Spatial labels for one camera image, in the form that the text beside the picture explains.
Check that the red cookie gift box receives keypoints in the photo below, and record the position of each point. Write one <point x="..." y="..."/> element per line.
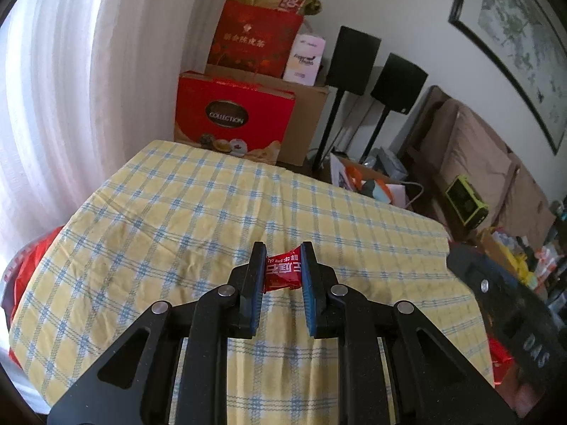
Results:
<point x="230" y="97"/>

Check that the cardboard box on sofa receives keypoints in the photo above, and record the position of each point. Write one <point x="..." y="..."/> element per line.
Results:
<point x="540" y="252"/>

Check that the red plastic bag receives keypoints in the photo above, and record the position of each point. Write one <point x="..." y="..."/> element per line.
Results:
<point x="26" y="274"/>

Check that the white curtain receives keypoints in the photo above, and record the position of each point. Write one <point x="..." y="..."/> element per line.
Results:
<point x="66" y="75"/>

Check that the green portable radio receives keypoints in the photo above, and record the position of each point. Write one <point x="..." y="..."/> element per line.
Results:
<point x="465" y="201"/>

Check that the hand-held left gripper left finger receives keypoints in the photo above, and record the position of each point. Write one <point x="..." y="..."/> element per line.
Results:
<point x="254" y="301"/>

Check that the framed landscape painting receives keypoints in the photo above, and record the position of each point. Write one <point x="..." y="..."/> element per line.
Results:
<point x="509" y="31"/>

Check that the brown cardboard box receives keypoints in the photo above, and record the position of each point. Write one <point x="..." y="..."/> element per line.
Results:
<point x="305" y="119"/>

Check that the pink white small box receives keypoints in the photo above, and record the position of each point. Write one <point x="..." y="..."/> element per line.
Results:
<point x="305" y="59"/>

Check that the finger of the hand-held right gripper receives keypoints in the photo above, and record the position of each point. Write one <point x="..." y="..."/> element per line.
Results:
<point x="476" y="274"/>

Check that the red floral gift bag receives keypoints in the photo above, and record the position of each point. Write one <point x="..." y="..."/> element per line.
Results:
<point x="252" y="40"/>

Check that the brown sofa cushion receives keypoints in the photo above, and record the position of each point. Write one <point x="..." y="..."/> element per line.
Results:
<point x="474" y="155"/>
<point x="531" y="195"/>

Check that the white shopping bag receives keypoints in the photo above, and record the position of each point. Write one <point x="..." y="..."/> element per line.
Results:
<point x="350" y="177"/>

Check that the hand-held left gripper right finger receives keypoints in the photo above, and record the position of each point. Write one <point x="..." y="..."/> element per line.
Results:
<point x="310" y="305"/>

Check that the dark wooden sofa armrest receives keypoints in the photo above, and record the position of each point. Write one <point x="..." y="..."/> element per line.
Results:
<point x="423" y="186"/>

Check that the black speaker on stand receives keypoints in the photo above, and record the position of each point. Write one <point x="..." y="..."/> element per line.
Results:
<point x="354" y="57"/>
<point x="398" y="82"/>

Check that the grey plastic device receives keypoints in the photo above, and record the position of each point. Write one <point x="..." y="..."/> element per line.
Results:
<point x="392" y="164"/>

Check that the brown sofa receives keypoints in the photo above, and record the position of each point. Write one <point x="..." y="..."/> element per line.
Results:
<point x="438" y="110"/>

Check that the yellow plaid tablecloth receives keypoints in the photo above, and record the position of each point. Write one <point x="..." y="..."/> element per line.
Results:
<point x="199" y="212"/>

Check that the small red candy packet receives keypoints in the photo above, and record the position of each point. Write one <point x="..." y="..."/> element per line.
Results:
<point x="283" y="274"/>

